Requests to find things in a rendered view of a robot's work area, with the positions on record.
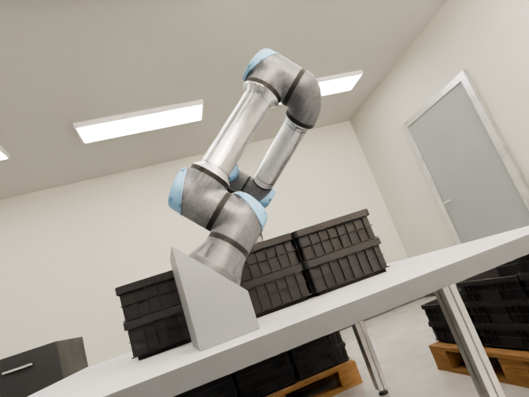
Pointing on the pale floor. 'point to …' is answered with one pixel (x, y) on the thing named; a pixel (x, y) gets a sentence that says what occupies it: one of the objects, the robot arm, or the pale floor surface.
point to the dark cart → (41, 367)
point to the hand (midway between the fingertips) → (256, 255)
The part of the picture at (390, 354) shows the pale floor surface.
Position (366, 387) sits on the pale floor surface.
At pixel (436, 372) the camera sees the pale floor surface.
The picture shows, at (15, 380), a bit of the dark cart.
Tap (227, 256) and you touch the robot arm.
